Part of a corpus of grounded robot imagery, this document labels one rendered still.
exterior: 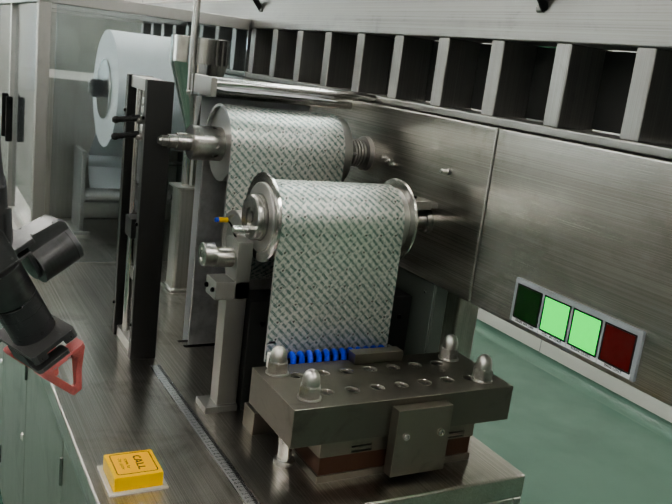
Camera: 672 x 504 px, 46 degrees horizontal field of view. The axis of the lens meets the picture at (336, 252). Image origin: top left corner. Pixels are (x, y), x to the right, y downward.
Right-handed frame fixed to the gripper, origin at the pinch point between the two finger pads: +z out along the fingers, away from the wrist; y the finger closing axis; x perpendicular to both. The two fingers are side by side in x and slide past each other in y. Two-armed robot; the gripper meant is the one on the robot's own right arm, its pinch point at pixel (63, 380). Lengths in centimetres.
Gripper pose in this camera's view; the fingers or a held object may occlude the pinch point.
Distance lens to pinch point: 114.8
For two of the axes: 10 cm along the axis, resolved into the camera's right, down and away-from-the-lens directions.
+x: -6.3, 5.6, -5.3
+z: 2.2, 7.9, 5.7
